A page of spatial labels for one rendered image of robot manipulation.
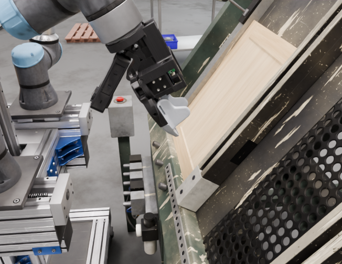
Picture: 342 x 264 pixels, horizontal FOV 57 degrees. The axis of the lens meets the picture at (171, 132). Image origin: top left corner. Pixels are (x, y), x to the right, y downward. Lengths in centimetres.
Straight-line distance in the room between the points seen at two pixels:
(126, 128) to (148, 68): 110
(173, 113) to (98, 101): 13
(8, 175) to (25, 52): 53
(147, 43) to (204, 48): 105
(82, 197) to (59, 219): 144
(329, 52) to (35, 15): 66
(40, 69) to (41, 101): 13
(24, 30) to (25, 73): 79
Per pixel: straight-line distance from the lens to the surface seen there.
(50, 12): 52
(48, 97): 138
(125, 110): 156
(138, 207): 129
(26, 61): 132
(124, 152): 173
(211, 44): 155
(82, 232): 193
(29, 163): 107
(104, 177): 258
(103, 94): 55
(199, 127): 121
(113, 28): 49
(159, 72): 51
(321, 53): 87
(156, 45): 51
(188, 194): 98
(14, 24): 55
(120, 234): 215
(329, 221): 62
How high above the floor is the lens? 164
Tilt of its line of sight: 32 degrees down
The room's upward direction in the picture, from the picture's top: straight up
